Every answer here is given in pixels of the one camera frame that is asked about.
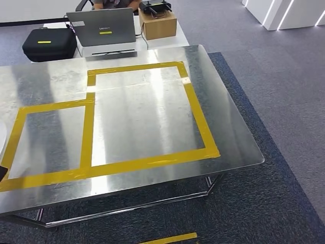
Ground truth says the person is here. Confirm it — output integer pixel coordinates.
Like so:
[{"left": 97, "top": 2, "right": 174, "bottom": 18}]
[{"left": 91, "top": 0, "right": 142, "bottom": 11}]

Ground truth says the black router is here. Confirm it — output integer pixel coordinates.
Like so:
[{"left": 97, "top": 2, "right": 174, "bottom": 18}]
[{"left": 139, "top": 0, "right": 173, "bottom": 16}]

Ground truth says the yellow floor tape strip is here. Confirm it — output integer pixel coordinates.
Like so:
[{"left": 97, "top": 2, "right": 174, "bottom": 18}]
[{"left": 138, "top": 232, "right": 198, "bottom": 244}]

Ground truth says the white lit display plinth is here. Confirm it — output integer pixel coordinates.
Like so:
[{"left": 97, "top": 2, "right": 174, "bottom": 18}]
[{"left": 241, "top": 0, "right": 325, "bottom": 32}]

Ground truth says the white curved plastic car part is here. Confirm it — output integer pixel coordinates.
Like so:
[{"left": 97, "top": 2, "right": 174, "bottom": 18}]
[{"left": 0, "top": 121, "right": 8, "bottom": 160}]

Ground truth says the stainless steel workbench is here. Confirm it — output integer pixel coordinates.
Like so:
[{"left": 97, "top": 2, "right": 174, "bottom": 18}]
[{"left": 0, "top": 44, "right": 265, "bottom": 229}]

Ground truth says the grey laptop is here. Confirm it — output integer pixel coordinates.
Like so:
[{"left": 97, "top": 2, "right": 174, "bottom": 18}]
[{"left": 66, "top": 7, "right": 136, "bottom": 48}]

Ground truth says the black zipped carry case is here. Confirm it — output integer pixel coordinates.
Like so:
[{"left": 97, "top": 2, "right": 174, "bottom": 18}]
[{"left": 22, "top": 27, "right": 78, "bottom": 63}]

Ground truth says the white desk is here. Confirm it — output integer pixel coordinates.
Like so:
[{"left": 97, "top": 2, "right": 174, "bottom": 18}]
[{"left": 30, "top": 15, "right": 190, "bottom": 64}]

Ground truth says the black office chair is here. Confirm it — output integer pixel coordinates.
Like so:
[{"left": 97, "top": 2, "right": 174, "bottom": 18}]
[{"left": 75, "top": 0, "right": 94, "bottom": 12}]

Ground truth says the thin black laptop cable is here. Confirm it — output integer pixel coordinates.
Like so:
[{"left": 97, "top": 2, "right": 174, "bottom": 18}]
[{"left": 135, "top": 21, "right": 149, "bottom": 50}]

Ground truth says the brown cardboard box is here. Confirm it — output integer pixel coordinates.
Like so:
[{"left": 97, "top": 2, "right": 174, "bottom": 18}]
[{"left": 138, "top": 9, "right": 177, "bottom": 41}]

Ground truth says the silver laptop stand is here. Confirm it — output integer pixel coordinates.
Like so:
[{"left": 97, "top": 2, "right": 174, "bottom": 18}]
[{"left": 76, "top": 40, "right": 137, "bottom": 62}]

